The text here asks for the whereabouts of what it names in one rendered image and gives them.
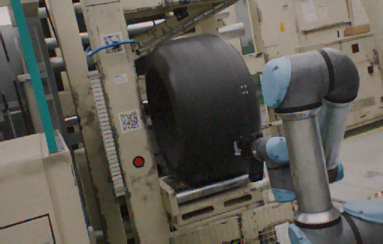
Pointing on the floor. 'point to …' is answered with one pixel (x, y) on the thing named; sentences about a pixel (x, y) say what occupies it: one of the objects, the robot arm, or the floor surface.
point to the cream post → (108, 10)
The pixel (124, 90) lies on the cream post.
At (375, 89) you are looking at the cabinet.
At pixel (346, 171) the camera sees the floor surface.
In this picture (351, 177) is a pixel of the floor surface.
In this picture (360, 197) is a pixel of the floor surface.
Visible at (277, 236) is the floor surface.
